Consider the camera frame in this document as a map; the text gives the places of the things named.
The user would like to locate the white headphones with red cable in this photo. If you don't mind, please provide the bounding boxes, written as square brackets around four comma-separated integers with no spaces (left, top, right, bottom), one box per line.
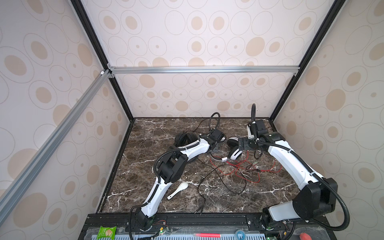
[210,137,283,184]

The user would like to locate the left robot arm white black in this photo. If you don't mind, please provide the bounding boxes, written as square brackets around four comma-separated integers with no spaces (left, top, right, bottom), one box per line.
[132,129,225,231]

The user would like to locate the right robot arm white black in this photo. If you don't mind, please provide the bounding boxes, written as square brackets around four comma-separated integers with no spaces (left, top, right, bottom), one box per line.
[239,119,351,231]

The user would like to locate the black blue headphones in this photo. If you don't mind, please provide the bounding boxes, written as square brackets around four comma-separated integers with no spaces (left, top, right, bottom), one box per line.
[172,118,247,216]

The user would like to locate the white ceramic spoon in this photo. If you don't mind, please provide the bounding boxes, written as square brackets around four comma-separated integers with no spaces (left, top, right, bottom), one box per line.
[167,182,189,200]

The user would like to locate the pink pen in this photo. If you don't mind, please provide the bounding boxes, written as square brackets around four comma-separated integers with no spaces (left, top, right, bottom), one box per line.
[194,233,221,238]

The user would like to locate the blue tape roll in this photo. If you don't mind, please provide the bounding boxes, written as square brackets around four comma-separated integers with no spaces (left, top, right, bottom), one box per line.
[235,230,246,240]

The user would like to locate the red round object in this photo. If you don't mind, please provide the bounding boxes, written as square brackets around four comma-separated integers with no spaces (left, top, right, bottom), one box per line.
[299,233,312,240]

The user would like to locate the green snack packet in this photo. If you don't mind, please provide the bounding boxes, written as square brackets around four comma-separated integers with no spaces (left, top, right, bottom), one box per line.
[97,227,117,240]

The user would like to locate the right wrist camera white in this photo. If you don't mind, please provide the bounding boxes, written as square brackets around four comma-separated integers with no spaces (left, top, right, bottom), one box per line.
[247,125,255,140]

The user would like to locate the horizontal aluminium rail back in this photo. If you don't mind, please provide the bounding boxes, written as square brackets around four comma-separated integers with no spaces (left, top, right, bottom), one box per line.
[110,66,300,75]

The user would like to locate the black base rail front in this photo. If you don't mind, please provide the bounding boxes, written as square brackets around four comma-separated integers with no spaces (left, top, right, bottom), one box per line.
[78,213,336,240]

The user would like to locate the aluminium rail left wall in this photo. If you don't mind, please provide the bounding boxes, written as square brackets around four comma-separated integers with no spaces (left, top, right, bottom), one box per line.
[1,69,112,225]

